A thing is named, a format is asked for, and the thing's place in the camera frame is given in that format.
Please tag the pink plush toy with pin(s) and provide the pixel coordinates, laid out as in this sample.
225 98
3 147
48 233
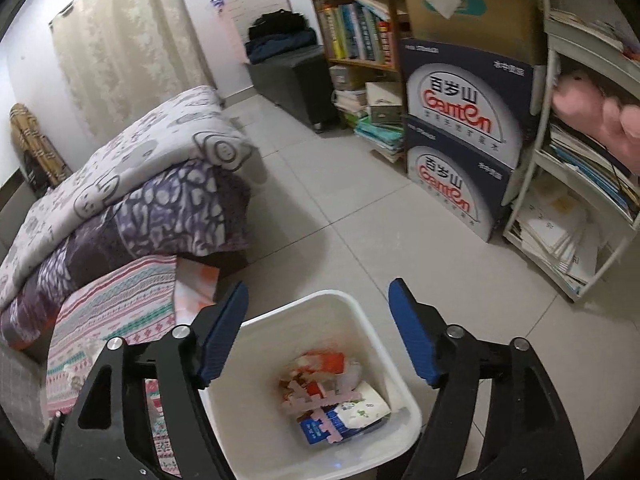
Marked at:
600 110

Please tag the rolled bamboo mat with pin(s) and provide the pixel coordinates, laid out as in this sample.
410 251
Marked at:
35 145

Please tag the dark storage cabinet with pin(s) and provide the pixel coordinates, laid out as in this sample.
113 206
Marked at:
295 85

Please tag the white plastic bin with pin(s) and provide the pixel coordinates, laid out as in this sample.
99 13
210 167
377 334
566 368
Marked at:
280 325

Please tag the foam puzzle edge strip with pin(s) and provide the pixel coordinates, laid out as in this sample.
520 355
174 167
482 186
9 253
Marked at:
312 405

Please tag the purple patterned quilt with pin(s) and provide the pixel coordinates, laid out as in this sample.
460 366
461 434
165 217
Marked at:
175 210

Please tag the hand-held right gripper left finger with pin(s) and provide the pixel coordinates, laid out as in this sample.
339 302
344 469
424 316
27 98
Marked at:
222 335

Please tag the wooden bookshelf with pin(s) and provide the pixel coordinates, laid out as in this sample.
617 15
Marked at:
360 64

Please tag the black bag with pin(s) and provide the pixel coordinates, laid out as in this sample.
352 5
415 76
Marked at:
277 25

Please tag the row of shelved books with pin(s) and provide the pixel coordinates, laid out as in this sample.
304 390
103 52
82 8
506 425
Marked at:
350 30

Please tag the white grey printed quilt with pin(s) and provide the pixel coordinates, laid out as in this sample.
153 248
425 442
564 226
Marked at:
165 125

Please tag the cream patterned curtain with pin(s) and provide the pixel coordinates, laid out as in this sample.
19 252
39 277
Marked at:
125 45

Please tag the blue white water carton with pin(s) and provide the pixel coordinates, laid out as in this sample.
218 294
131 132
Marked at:
465 100
450 185

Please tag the brown cardboard box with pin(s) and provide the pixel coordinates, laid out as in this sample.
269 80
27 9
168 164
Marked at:
500 25

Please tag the white shelf rack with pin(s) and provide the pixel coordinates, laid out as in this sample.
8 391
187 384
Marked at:
535 147

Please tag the blue white packet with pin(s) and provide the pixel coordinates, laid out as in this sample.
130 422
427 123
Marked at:
312 430

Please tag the stack of white papers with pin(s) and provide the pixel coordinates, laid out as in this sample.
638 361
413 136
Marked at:
555 225

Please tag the stack of flat booklets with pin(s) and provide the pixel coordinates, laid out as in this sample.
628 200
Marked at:
590 165

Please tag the striped patterned bed sheet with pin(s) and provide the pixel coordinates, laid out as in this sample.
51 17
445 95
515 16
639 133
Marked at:
115 300

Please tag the white printed packet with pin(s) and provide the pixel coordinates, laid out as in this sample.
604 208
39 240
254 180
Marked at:
367 405

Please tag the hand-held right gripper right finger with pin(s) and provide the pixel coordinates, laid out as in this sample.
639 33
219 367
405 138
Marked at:
415 335

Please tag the pile of books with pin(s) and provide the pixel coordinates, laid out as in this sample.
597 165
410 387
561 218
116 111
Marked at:
380 135

